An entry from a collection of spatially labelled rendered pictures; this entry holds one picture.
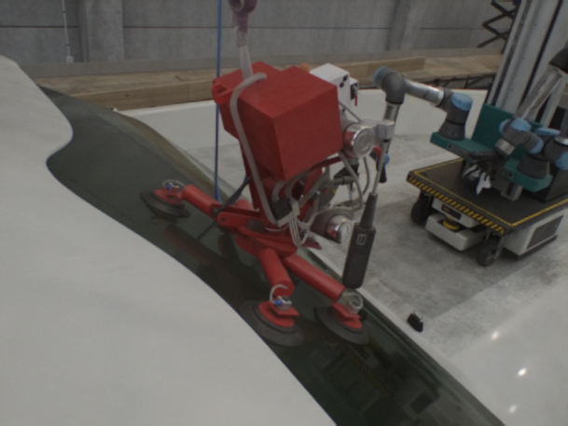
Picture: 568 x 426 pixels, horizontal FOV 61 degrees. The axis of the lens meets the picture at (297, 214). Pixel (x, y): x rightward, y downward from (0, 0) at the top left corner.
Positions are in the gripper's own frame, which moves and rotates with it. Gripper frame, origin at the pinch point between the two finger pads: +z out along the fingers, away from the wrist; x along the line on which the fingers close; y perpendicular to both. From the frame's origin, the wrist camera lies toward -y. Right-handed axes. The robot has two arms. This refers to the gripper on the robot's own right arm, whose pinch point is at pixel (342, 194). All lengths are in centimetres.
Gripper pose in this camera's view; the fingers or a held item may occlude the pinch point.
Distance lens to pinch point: 289.3
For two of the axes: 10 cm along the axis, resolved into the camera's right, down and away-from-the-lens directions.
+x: -6.1, -4.7, 6.3
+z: -1.3, 8.5, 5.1
